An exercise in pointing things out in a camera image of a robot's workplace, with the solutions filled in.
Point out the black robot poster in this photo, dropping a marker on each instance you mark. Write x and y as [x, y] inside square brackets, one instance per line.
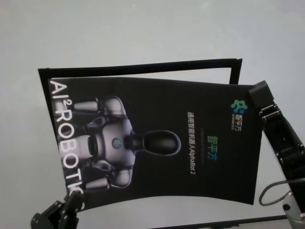
[166, 107]

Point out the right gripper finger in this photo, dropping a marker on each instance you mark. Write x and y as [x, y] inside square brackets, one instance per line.
[262, 95]

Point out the long black tape strip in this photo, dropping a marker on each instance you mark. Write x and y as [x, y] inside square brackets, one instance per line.
[143, 68]

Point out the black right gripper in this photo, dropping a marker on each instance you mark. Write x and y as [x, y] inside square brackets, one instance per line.
[294, 174]

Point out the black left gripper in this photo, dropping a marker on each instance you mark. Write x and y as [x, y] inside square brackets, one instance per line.
[56, 217]

